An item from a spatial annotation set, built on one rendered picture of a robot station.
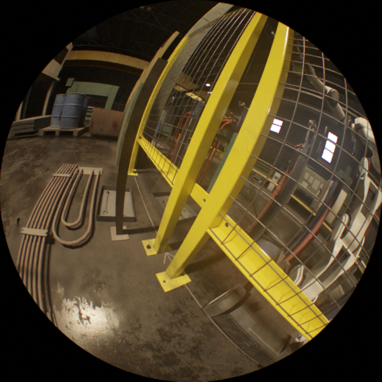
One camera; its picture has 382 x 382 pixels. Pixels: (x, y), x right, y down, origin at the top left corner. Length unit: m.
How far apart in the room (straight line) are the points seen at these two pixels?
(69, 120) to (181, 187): 3.31
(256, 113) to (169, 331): 0.75
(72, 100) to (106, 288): 3.42
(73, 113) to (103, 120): 0.91
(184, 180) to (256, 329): 0.62
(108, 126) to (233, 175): 2.99
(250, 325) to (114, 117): 3.37
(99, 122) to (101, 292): 2.98
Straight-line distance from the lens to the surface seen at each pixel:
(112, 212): 0.85
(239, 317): 0.51
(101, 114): 3.10
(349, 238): 0.68
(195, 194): 0.41
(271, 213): 1.00
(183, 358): 0.64
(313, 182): 6.27
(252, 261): 0.32
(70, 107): 3.48
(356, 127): 1.09
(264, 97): 0.31
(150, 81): 0.46
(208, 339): 0.67
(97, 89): 9.96
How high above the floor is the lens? 0.58
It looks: 24 degrees down
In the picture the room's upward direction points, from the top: 24 degrees clockwise
